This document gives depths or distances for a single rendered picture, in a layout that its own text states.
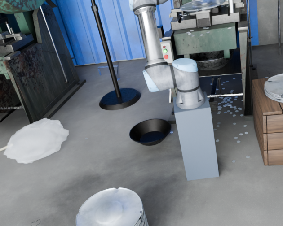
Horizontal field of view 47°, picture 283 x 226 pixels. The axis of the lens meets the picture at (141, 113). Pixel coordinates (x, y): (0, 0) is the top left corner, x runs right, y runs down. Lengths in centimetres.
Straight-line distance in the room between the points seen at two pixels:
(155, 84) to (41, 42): 176
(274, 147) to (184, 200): 56
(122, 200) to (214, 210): 49
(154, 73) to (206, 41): 69
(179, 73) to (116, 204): 67
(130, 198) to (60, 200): 67
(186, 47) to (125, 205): 118
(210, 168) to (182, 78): 55
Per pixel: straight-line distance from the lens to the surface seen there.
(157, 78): 157
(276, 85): 192
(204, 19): 220
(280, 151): 190
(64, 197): 205
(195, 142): 173
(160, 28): 218
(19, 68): 288
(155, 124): 237
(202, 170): 185
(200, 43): 219
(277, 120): 179
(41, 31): 316
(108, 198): 151
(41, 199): 212
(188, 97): 162
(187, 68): 157
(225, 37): 217
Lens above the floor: 125
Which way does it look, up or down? 28 degrees down
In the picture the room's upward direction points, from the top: 14 degrees counter-clockwise
